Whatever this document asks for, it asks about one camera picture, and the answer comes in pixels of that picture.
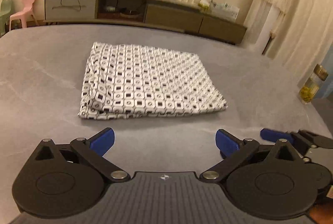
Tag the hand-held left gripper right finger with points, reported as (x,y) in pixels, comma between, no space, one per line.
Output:
(226,142)

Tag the gold tissue box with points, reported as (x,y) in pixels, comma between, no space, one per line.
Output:
(204,5)

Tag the glass bottle of green tea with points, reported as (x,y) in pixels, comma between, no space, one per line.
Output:
(309,91)

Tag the pink plastic chair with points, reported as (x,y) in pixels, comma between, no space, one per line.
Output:
(26,9)

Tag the long low television cabinet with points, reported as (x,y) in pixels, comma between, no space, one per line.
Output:
(171,15)

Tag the white printed card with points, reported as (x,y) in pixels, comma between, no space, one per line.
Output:
(234,13)

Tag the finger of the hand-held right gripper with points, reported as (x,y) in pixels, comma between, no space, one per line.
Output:
(320,139)
(273,134)

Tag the white geometric-print garment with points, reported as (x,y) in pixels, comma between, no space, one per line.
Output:
(151,83)

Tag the white set-top box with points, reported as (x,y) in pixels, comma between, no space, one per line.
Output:
(110,9)

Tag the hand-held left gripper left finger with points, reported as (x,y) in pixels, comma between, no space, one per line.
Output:
(102,139)

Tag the light blue curtain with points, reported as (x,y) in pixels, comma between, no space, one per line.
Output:
(328,78)

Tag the white lace curtain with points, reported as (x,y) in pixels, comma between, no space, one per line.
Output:
(299,5)

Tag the green plastic chair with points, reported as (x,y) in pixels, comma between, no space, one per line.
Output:
(5,15)

